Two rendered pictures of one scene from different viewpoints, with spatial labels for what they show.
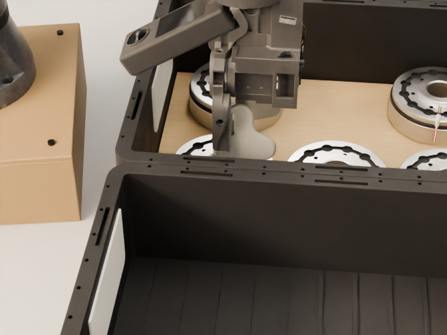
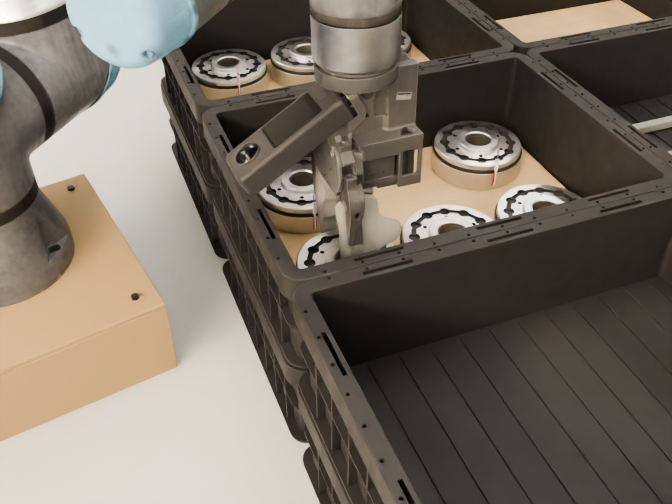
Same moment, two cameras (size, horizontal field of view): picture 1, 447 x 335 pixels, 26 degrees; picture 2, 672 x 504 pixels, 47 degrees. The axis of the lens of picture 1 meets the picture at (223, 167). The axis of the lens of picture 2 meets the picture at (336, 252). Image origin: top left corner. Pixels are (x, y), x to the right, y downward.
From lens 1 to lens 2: 0.37 m
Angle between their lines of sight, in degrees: 21
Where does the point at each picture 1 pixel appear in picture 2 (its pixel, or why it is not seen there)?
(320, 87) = not seen: hidden behind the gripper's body
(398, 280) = (555, 312)
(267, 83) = (388, 165)
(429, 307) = (596, 325)
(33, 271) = (162, 434)
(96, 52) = not seen: hidden behind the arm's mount
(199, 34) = (321, 131)
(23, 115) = (86, 279)
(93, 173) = not seen: hidden behind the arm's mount
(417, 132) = (477, 181)
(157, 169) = (340, 278)
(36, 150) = (124, 309)
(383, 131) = (443, 189)
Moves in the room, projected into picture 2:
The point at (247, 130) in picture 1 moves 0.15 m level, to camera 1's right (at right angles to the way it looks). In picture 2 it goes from (374, 217) to (505, 176)
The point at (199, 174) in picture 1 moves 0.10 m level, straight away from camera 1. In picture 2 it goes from (383, 269) to (325, 205)
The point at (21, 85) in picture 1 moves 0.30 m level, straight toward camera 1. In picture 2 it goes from (69, 249) to (231, 419)
